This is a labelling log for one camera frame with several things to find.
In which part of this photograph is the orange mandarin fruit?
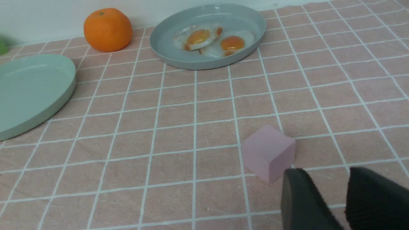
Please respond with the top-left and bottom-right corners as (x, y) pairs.
(83, 8), (133, 52)

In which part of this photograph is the green foam cube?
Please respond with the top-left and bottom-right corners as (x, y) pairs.
(0, 38), (9, 56)

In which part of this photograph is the grey plate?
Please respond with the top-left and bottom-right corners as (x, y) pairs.
(150, 4), (267, 70)

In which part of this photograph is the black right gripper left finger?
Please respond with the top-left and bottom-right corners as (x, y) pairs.
(281, 168), (343, 230)

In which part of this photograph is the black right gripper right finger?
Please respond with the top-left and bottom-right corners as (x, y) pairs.
(346, 166), (409, 230)

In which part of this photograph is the pink foam cube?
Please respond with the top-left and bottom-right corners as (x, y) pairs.
(241, 124), (296, 184)

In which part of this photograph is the green centre plate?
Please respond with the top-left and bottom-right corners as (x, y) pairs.
(0, 54), (76, 141)

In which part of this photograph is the fried egg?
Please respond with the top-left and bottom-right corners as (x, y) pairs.
(199, 30), (255, 58)
(173, 23), (223, 51)

